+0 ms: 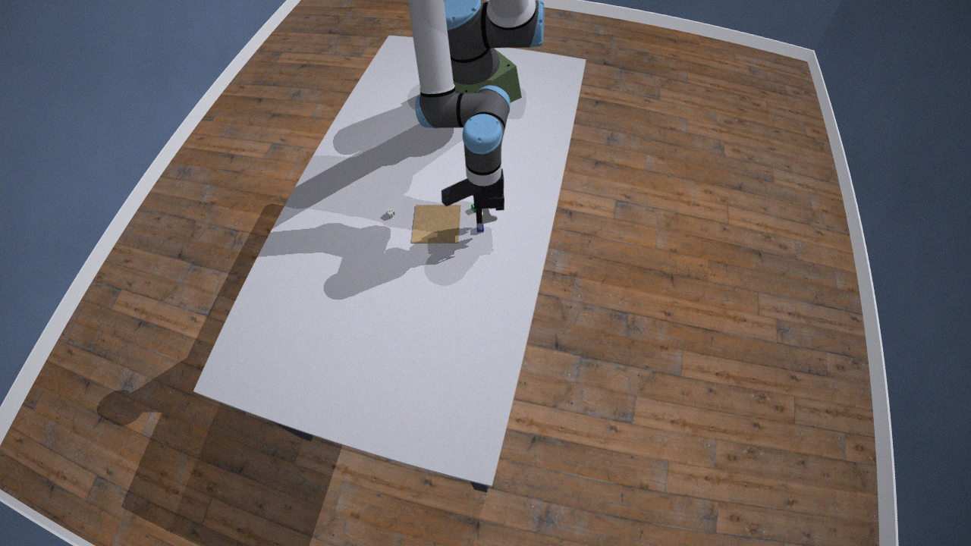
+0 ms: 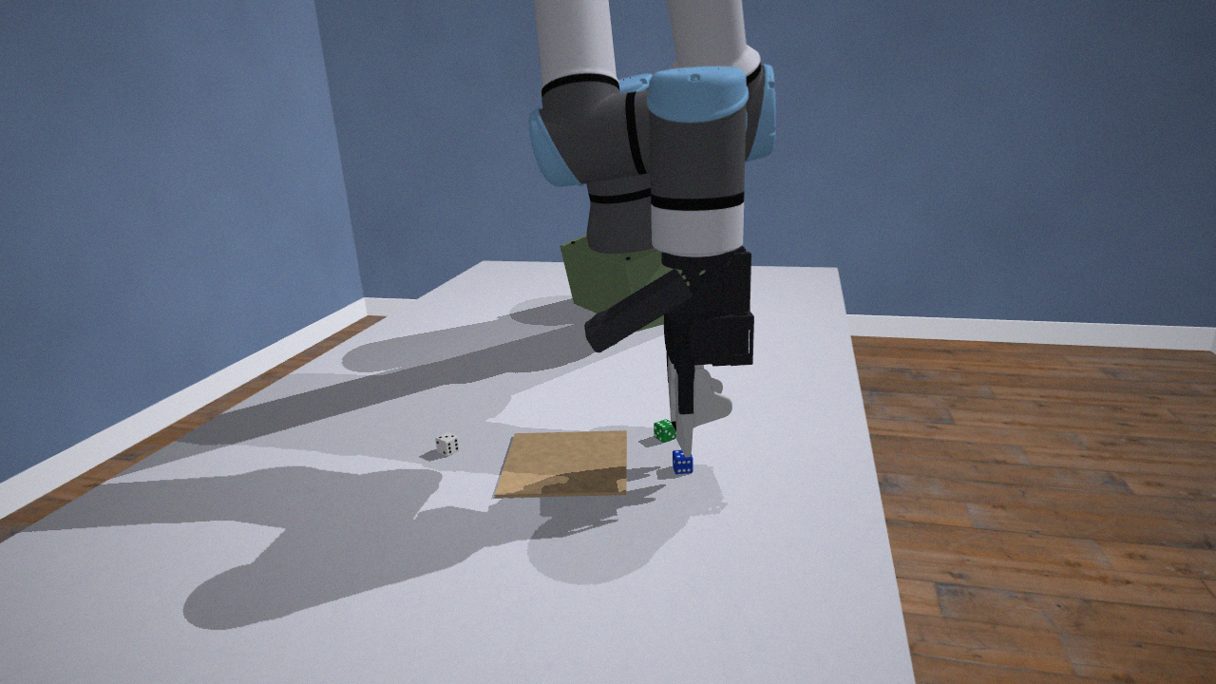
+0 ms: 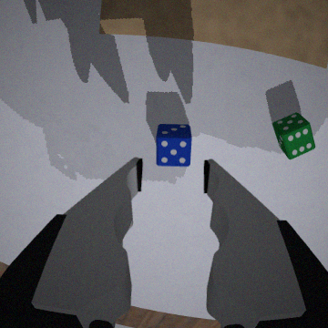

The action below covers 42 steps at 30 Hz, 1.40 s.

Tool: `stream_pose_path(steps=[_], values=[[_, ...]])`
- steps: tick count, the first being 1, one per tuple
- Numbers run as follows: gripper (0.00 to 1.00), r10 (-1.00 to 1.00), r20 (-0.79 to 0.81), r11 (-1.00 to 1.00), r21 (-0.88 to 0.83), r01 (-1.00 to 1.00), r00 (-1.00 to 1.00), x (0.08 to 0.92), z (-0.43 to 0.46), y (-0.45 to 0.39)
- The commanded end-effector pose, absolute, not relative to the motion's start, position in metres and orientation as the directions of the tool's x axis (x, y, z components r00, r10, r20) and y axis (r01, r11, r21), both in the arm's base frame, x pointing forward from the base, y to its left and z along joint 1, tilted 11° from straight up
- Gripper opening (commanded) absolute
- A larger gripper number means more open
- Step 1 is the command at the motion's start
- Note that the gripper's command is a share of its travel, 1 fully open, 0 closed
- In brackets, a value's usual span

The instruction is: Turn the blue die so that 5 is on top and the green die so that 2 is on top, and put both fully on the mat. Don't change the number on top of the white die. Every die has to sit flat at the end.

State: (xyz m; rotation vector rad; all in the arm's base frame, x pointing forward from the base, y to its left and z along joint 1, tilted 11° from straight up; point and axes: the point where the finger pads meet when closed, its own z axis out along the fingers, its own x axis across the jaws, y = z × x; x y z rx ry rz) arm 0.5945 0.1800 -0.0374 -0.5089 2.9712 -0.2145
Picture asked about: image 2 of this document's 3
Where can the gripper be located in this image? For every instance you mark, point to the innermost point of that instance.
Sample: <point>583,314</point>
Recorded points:
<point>711,328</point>

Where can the white die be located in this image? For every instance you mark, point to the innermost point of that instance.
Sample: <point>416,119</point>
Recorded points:
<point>447,444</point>

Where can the blue die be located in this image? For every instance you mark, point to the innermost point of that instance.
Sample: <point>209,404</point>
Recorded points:
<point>681,464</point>

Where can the tan mat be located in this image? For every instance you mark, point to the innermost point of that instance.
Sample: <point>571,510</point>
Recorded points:
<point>561,464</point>

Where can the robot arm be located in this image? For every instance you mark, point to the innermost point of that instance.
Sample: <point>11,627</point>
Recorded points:
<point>681,143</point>

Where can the green die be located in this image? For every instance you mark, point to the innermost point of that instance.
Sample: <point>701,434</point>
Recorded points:
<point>664,431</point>

